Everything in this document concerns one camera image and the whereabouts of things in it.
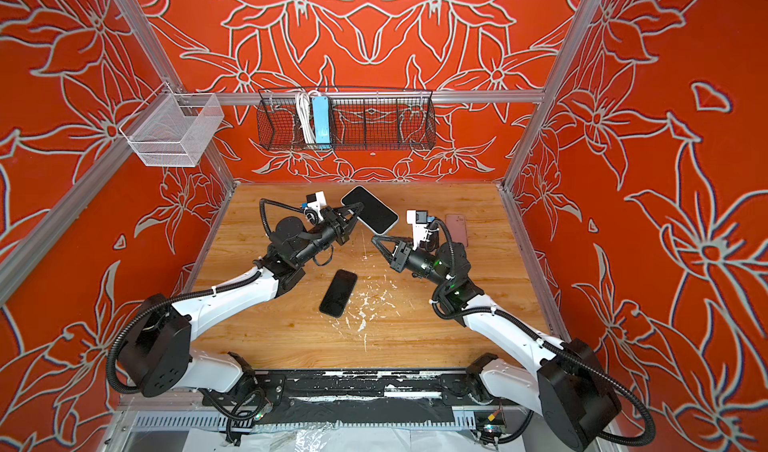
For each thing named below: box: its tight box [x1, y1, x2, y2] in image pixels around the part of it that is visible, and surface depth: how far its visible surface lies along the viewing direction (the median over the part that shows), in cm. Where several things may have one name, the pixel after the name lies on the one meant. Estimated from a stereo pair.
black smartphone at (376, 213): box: [341, 186, 399, 235], surface depth 72 cm
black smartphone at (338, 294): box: [319, 269, 358, 318], surface depth 92 cm
